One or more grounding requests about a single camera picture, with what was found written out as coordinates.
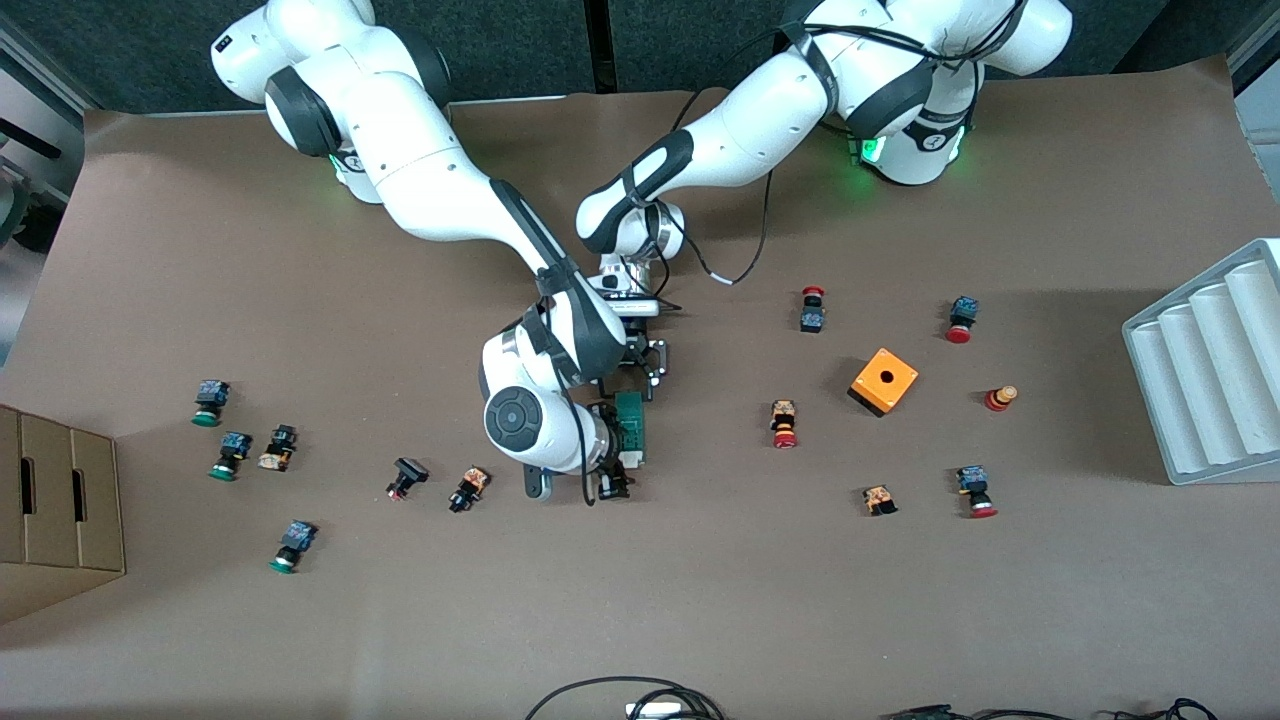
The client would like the green push button blue block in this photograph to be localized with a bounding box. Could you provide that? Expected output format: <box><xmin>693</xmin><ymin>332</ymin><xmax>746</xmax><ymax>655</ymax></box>
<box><xmin>208</xmin><ymin>431</ymin><xmax>253</xmax><ymax>482</ymax></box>
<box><xmin>268</xmin><ymin>520</ymin><xmax>319</xmax><ymax>575</ymax></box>
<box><xmin>191</xmin><ymin>379</ymin><xmax>232</xmax><ymax>428</ymax></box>

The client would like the black vertical post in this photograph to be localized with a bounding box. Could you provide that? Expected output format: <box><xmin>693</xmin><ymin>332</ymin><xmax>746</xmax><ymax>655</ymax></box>
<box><xmin>583</xmin><ymin>0</ymin><xmax>617</xmax><ymax>95</ymax></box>

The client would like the black looped cable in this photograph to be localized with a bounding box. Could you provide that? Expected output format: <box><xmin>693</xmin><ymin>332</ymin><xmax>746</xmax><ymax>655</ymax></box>
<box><xmin>525</xmin><ymin>677</ymin><xmax>726</xmax><ymax>720</ymax></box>

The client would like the brown paper table cover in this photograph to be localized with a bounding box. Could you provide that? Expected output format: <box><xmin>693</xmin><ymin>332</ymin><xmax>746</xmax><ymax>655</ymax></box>
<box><xmin>0</xmin><ymin>55</ymin><xmax>1280</xmax><ymax>720</ymax></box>

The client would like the black square button red base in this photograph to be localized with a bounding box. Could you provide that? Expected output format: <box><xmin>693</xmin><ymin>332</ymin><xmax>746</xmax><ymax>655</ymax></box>
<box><xmin>385</xmin><ymin>457</ymin><xmax>431</xmax><ymax>502</ymax></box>

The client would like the white ridged foam tray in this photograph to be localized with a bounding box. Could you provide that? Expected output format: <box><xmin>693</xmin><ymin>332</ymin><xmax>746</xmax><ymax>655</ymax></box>
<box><xmin>1121</xmin><ymin>238</ymin><xmax>1280</xmax><ymax>487</ymax></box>

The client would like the brown cardboard box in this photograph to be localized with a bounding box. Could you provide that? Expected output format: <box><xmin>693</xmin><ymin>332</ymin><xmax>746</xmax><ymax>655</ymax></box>
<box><xmin>0</xmin><ymin>404</ymin><xmax>127</xmax><ymax>626</ymax></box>

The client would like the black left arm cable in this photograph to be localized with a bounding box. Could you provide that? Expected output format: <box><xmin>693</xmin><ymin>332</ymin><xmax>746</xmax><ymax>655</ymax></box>
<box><xmin>672</xmin><ymin>85</ymin><xmax>776</xmax><ymax>288</ymax></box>

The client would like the black thin cable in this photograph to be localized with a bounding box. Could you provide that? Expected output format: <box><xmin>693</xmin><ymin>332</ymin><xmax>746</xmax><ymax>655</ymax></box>
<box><xmin>1115</xmin><ymin>698</ymin><xmax>1221</xmax><ymax>720</ymax></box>

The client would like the black push button orange block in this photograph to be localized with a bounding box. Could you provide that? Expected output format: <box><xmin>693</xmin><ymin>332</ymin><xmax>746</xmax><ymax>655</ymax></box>
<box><xmin>448</xmin><ymin>466</ymin><xmax>492</xmax><ymax>515</ymax></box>

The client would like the orange button enclosure box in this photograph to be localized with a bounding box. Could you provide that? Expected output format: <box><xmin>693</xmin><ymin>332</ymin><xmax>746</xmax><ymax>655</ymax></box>
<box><xmin>847</xmin><ymin>347</ymin><xmax>920</xmax><ymax>419</ymax></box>

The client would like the green load switch white lever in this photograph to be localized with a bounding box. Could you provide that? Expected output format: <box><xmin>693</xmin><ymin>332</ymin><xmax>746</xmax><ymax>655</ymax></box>
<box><xmin>614</xmin><ymin>392</ymin><xmax>649</xmax><ymax>467</ymax></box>

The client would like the yellow black contact block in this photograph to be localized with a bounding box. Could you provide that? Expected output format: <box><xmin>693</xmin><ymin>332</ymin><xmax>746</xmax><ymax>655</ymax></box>
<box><xmin>257</xmin><ymin>424</ymin><xmax>298</xmax><ymax>473</ymax></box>

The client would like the black thick cable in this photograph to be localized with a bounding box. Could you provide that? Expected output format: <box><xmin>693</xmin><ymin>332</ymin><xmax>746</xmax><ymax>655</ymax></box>
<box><xmin>880</xmin><ymin>704</ymin><xmax>1061</xmax><ymax>720</ymax></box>

